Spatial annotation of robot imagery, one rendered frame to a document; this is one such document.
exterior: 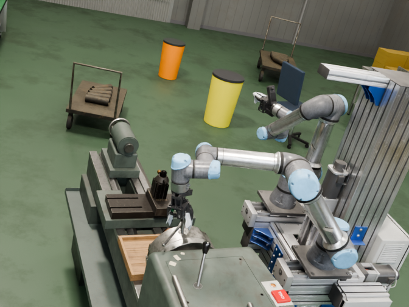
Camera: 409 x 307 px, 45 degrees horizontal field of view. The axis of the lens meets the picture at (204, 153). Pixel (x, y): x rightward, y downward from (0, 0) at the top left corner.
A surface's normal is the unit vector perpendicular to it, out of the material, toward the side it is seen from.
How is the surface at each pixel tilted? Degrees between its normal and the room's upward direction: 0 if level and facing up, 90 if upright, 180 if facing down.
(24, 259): 0
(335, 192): 90
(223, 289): 0
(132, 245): 0
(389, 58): 90
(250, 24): 90
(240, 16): 90
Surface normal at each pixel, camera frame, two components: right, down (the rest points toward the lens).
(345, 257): 0.11, 0.55
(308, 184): -0.02, 0.35
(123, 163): 0.35, 0.49
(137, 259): 0.22, -0.87
